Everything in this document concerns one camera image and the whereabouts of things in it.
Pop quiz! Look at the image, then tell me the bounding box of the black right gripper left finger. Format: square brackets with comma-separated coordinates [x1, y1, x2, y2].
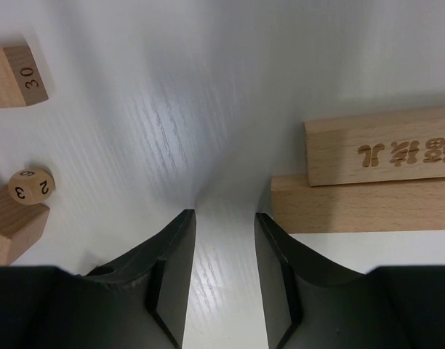
[0, 209, 196, 348]

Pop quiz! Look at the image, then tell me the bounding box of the wood block numbered 30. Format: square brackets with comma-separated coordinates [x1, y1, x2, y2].
[0, 41, 49, 109]

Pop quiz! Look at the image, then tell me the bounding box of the small wooden numbered die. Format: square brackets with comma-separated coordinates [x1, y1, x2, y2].
[8, 168, 55, 205]

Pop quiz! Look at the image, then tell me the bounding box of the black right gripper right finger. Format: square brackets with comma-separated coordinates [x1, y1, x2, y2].
[255, 213, 445, 348]

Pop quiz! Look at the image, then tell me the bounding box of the wood block with engraved text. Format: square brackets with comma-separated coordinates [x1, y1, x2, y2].
[304, 106, 445, 186]

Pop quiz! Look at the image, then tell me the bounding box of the plain light wood block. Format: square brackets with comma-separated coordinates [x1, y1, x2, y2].
[270, 174, 445, 233]

